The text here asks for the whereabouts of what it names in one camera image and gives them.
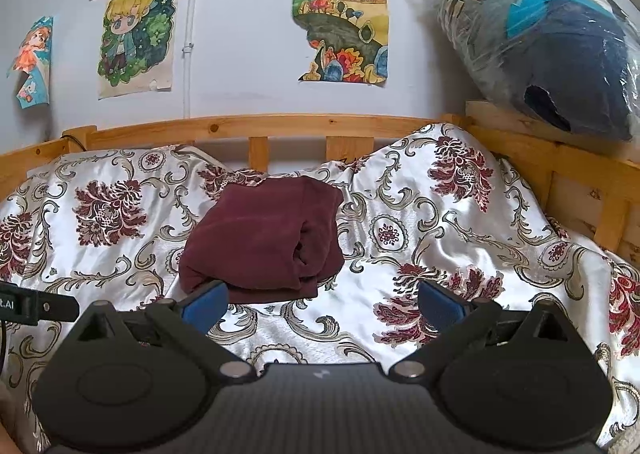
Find landscape wall poster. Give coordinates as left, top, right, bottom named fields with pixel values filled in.
left=292, top=0, right=391, bottom=85

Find blond figure wall poster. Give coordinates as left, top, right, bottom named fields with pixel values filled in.
left=96, top=0, right=179, bottom=100

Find wooden bed frame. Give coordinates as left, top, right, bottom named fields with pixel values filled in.
left=0, top=100, right=640, bottom=261

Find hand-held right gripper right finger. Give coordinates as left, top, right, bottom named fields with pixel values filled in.
left=387, top=279, right=576, bottom=381

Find floral satin blanket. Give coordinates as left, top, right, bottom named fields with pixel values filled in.
left=0, top=123, right=640, bottom=454

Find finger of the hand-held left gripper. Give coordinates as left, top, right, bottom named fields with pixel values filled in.
left=39, top=294, right=80, bottom=323

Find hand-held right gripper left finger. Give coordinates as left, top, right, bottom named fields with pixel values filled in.
left=75, top=280, right=261, bottom=382

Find clear plastic bag of bedding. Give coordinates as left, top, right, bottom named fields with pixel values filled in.
left=432, top=0, right=640, bottom=143

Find white wall pipe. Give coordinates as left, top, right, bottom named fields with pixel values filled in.
left=182, top=0, right=201, bottom=119

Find small orange-haired figure poster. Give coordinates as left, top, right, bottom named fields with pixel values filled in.
left=6, top=15, right=54, bottom=109

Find maroon sweater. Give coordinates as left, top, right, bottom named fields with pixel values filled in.
left=178, top=175, right=346, bottom=305

